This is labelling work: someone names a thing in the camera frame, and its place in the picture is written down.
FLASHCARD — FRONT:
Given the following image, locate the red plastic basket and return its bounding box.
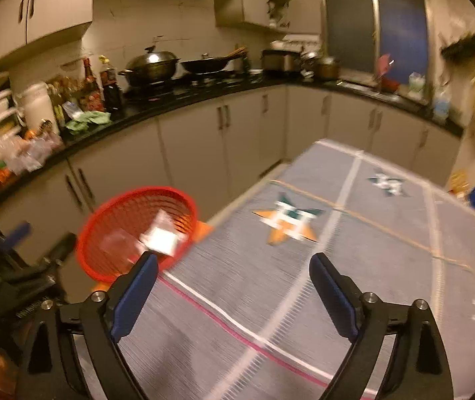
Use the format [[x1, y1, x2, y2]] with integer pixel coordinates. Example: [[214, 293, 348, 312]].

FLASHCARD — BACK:
[[76, 186, 198, 284]]

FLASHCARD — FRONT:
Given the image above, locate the crumpled clear plastic bag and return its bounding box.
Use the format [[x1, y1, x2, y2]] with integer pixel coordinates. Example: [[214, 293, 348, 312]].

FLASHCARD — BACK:
[[98, 228, 145, 270]]

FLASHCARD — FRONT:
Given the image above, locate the white medicine box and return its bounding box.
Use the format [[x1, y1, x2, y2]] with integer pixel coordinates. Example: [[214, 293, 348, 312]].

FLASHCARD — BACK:
[[139, 210, 187, 257]]

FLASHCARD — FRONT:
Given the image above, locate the green dishcloth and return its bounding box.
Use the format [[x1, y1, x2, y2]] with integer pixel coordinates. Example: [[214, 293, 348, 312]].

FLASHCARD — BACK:
[[66, 111, 111, 135]]

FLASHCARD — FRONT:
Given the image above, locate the grey patterned tablecloth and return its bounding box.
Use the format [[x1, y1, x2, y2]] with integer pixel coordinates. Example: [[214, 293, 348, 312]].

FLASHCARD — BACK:
[[118, 140, 475, 399]]

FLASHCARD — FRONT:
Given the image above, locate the white ceramic jar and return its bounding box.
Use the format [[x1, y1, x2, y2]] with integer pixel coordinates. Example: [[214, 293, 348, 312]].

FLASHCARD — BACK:
[[16, 81, 59, 135]]

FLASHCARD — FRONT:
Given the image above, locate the dark sauce bottle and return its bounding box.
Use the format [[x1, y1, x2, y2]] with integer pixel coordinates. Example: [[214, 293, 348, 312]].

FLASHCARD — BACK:
[[98, 55, 123, 119]]

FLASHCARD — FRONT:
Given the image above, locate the lidded steel wok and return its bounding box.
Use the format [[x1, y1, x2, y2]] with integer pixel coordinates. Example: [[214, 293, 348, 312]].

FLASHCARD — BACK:
[[118, 45, 179, 88]]

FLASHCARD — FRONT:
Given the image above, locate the blue white detergent bottle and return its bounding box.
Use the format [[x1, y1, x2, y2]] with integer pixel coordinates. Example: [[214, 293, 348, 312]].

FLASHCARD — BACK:
[[433, 89, 451, 124]]

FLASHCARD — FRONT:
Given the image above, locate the black frying pan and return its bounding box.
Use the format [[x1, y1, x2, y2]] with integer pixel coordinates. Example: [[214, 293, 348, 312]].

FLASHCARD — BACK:
[[180, 47, 248, 74]]

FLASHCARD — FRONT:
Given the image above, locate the green detergent jug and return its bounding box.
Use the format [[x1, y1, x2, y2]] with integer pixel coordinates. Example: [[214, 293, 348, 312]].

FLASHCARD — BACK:
[[408, 72, 425, 100]]

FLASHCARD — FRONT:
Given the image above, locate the steel stockpot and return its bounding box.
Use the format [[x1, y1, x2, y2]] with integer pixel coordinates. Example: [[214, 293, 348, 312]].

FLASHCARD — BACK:
[[302, 52, 340, 80]]

